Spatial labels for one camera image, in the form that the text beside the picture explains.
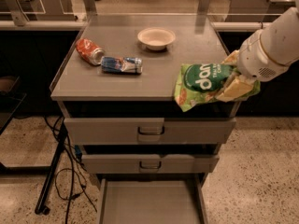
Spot grey drawer cabinet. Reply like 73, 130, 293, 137
49, 13, 252, 182

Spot bottom grey drawer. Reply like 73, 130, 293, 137
96, 174, 208, 224

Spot grey drawer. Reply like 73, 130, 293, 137
96, 174, 208, 224
60, 101, 239, 145
82, 154, 219, 175

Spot crushed blue energy drink can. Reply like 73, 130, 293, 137
101, 56, 143, 75

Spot middle grey drawer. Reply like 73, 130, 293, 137
82, 154, 219, 175

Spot clear acrylic barrier rail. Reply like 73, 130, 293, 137
0, 0, 281, 32

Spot green rice chip bag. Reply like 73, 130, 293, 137
174, 63, 261, 112

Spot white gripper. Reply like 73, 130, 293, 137
216, 30, 288, 102

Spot top grey drawer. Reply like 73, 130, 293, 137
60, 101, 239, 145

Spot white paper bowl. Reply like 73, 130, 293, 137
137, 27, 176, 51

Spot crushed orange soda can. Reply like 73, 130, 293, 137
76, 38, 105, 66

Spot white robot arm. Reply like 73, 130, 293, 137
216, 0, 299, 102

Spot black floor cables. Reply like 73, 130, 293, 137
42, 115, 98, 224

